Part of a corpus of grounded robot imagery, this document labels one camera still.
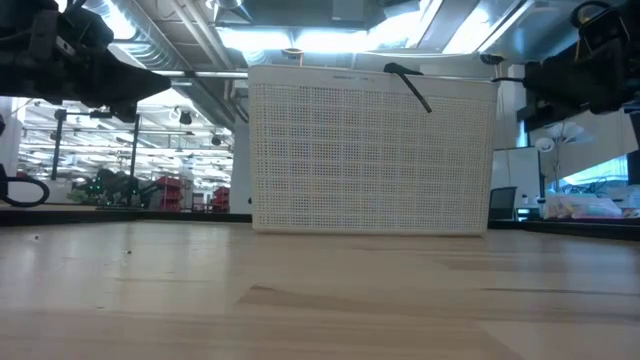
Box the black cable loop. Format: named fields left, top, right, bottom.
left=0, top=163, right=52, bottom=209

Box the dark grey Quiksilver hoodie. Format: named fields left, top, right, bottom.
left=383, top=61, right=434, bottom=115

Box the black office chair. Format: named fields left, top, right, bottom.
left=487, top=185, right=519, bottom=222

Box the white perforated plastic basket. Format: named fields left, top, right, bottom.
left=246, top=63, right=501, bottom=238

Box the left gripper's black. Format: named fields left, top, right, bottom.
left=59, top=9, right=173, bottom=124

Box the clear plastic bag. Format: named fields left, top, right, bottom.
left=541, top=193, right=624, bottom=221

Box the white floor lamp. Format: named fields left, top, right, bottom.
left=534, top=121, right=587, bottom=194

